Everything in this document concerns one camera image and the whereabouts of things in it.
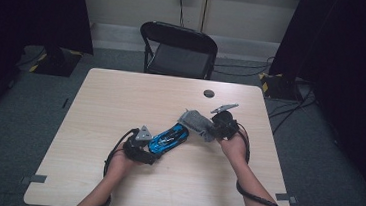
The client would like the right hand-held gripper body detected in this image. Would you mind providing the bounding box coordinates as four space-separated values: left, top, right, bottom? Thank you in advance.
208 101 242 143

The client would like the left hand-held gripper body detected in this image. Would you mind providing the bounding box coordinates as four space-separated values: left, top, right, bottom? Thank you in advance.
121 123 157 165

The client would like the grey cloth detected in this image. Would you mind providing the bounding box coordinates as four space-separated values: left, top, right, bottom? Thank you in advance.
176 108 220 144

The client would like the blue toy car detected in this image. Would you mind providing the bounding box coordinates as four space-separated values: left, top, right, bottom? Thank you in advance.
146 119 191 159

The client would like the person's left hand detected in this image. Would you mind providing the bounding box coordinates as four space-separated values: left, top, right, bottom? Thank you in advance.
105 141 139 181

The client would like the person's right hand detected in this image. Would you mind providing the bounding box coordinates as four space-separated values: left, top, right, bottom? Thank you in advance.
215 125 253 169

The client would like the black stand base striped tape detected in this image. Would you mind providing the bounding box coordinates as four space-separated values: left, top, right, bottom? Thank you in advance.
256 71 307 103
27 43 84 79

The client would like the grey tape strip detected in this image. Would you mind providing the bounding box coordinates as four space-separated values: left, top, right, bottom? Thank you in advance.
19 172 48 186
274 191 298 204

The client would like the black folding chair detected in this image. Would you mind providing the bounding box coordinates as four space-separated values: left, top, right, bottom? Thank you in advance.
135 19 221 82

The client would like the dark curtain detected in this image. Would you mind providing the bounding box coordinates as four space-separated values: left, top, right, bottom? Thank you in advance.
257 0 366 206
0 0 100 143

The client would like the left hand-held gripper black cable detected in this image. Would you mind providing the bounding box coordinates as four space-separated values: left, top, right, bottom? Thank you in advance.
69 122 141 206

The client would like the hand-held gripper black cable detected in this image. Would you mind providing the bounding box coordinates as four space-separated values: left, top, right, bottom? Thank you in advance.
69 122 141 206
229 122 308 206

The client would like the round table cable hole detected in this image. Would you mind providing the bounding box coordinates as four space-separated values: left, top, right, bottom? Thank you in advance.
203 88 216 100

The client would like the black floor cable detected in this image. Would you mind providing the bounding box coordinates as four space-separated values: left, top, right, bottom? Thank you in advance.
213 65 270 80

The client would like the bundle of black floor cables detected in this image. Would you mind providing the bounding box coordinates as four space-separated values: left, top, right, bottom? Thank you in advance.
266 80 321 140

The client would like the right hand-held gripper black cable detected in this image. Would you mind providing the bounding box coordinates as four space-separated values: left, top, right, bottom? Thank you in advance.
229 122 308 206

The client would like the black socket cable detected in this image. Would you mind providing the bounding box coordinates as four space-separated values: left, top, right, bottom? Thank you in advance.
176 0 187 28

